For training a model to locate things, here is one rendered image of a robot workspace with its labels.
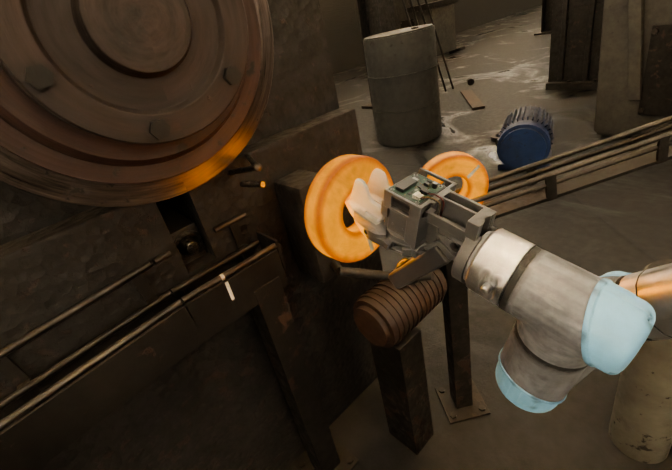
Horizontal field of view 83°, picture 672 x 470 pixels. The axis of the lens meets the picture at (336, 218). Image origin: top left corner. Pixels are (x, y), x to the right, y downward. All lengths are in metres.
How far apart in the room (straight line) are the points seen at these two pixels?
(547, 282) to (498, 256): 0.05
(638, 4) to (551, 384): 2.65
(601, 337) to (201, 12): 0.56
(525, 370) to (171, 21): 0.55
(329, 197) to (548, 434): 0.98
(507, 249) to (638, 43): 2.61
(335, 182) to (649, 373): 0.81
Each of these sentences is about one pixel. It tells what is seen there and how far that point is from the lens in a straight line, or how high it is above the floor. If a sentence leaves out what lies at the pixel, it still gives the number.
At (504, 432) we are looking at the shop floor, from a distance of 1.27.
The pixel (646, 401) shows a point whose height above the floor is 0.22.
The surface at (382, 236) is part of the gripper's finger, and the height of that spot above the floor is 0.83.
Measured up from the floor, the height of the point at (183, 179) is 0.90.
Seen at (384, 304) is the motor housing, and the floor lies 0.53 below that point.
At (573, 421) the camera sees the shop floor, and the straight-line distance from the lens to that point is 1.33.
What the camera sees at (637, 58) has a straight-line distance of 2.98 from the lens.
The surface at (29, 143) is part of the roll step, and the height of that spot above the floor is 1.02.
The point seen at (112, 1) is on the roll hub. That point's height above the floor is 1.13.
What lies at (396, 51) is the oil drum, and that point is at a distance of 3.18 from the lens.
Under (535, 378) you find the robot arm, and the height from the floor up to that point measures 0.71.
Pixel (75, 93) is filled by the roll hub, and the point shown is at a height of 1.06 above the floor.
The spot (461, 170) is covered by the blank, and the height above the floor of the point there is 0.75.
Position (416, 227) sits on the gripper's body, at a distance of 0.43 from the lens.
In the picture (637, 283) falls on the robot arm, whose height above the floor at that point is 0.76.
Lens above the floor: 1.07
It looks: 27 degrees down
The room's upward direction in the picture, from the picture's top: 13 degrees counter-clockwise
